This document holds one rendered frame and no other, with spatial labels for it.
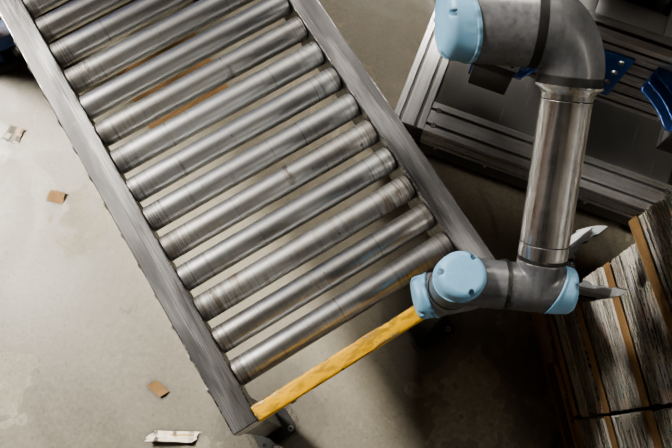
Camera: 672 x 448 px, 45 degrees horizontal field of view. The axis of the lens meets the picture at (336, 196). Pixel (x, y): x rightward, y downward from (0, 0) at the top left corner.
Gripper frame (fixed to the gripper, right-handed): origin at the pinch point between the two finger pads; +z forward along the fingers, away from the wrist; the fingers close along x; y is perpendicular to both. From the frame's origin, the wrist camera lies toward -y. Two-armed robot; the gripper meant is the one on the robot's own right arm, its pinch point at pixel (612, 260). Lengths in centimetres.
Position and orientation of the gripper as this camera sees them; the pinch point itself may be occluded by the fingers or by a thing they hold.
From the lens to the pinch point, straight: 146.8
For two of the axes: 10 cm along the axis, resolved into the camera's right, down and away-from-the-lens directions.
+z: 9.8, -1.9, 0.7
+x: -2.0, -9.4, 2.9
